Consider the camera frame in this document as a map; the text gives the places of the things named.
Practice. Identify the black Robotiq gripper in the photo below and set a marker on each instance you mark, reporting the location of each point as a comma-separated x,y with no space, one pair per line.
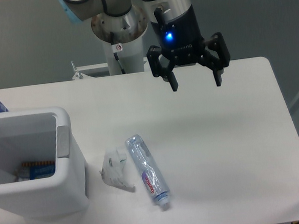
181,42

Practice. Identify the clear crushed plastic bottle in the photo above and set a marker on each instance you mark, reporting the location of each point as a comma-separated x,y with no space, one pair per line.
149,172

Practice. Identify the white plastic wrapper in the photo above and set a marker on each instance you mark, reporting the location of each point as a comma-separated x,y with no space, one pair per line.
112,170

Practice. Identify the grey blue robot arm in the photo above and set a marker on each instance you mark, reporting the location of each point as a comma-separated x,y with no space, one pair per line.
81,10

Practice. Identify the white trash can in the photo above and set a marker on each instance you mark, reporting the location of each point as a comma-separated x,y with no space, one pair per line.
42,134

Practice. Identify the blue snack packet in bin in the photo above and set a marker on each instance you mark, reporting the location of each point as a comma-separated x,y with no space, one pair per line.
34,170

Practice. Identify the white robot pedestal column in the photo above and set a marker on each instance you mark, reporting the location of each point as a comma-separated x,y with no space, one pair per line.
121,38

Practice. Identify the white pedestal base bracket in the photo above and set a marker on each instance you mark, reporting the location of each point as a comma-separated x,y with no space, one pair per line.
90,71

